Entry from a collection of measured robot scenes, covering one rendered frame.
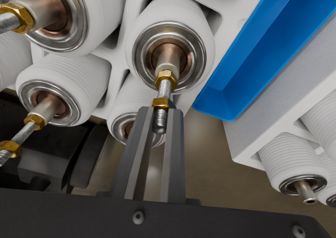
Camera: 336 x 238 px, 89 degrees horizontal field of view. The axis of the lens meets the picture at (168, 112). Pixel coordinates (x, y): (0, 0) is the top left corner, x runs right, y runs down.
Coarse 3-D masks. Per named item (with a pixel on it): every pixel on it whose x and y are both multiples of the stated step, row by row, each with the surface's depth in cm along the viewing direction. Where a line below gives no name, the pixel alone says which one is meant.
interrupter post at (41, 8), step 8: (16, 0) 12; (24, 0) 13; (32, 0) 13; (40, 0) 14; (48, 0) 14; (32, 8) 13; (40, 8) 13; (48, 8) 14; (56, 8) 15; (32, 16) 13; (40, 16) 13; (48, 16) 14; (56, 16) 15; (40, 24) 14; (48, 24) 15
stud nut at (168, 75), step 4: (160, 72) 14; (164, 72) 14; (168, 72) 14; (172, 72) 14; (156, 76) 14; (160, 76) 14; (164, 76) 14; (168, 76) 14; (172, 76) 14; (156, 80) 14; (160, 80) 14; (172, 80) 14; (176, 80) 14; (156, 84) 14; (172, 84) 14; (176, 84) 14; (172, 88) 14
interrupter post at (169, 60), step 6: (162, 54) 16; (168, 54) 16; (174, 54) 16; (162, 60) 15; (168, 60) 15; (174, 60) 15; (156, 66) 15; (162, 66) 15; (168, 66) 15; (174, 66) 15; (156, 72) 15; (174, 72) 15
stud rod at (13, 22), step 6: (6, 12) 12; (0, 18) 11; (6, 18) 11; (12, 18) 12; (0, 24) 11; (6, 24) 11; (12, 24) 12; (18, 24) 12; (0, 30) 11; (6, 30) 12
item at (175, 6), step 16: (160, 0) 18; (176, 0) 17; (192, 0) 21; (144, 16) 15; (160, 16) 15; (176, 16) 15; (192, 16) 15; (128, 32) 17; (208, 32) 16; (128, 48) 17; (208, 48) 17; (128, 64) 18; (208, 64) 18
